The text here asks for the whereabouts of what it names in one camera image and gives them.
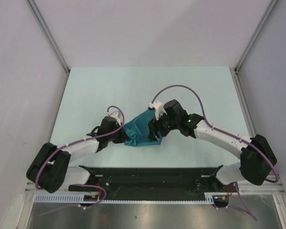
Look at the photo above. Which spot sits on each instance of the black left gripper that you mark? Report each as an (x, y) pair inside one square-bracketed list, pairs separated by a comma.
[(123, 137)]

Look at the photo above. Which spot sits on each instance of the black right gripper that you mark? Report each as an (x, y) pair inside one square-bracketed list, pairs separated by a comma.
[(154, 125)]

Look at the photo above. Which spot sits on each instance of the teal satin napkin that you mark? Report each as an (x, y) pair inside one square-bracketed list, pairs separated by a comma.
[(137, 130)]

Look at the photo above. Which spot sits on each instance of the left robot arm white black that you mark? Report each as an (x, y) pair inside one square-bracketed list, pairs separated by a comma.
[(51, 166)]

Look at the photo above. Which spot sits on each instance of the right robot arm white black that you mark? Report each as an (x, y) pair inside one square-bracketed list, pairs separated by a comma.
[(255, 155)]

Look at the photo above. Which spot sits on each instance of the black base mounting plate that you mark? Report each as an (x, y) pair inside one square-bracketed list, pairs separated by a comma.
[(170, 185)]

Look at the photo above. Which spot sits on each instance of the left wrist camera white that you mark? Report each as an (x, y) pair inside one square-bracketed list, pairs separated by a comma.
[(116, 115)]

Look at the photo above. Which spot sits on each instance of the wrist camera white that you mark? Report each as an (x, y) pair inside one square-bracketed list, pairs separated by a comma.
[(158, 108), (116, 115)]

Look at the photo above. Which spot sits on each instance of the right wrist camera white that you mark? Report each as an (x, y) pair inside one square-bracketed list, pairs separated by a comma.
[(158, 108)]

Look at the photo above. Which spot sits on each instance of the right aluminium side rail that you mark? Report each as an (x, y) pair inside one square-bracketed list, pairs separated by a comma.
[(243, 103)]

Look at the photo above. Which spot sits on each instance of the white slotted cable duct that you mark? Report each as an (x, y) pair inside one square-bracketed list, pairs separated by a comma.
[(88, 199)]

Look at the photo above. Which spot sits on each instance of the left aluminium corner post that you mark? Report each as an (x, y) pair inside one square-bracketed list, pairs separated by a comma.
[(48, 34)]

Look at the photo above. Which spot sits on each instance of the aluminium corner post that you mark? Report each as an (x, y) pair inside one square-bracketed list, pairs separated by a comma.
[(265, 18), (48, 34)]

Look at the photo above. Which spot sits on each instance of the right aluminium corner post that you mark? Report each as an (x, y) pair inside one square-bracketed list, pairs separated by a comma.
[(265, 18)]

